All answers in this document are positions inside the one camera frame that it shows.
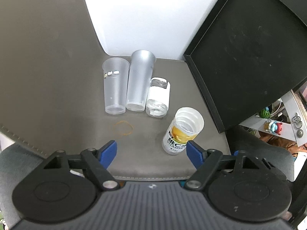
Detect watermelon toy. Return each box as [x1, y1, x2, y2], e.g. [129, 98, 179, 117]
[259, 107, 271, 119]

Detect blue and red figurine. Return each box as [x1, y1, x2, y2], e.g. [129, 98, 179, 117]
[264, 119, 283, 135]

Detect frosted grey tall cup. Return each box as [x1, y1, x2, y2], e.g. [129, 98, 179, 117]
[126, 50, 156, 112]

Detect black tray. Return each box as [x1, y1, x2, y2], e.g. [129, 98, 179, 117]
[184, 0, 306, 132]

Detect white shelf unit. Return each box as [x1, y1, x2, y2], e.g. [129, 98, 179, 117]
[240, 81, 306, 146]

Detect clear tall plastic cup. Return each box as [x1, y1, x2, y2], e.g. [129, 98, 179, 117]
[102, 58, 130, 115]

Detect orange label plastic cup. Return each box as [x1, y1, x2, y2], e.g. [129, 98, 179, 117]
[162, 107, 205, 155]

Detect orange rubber band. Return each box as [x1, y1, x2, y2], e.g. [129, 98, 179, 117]
[113, 121, 134, 138]

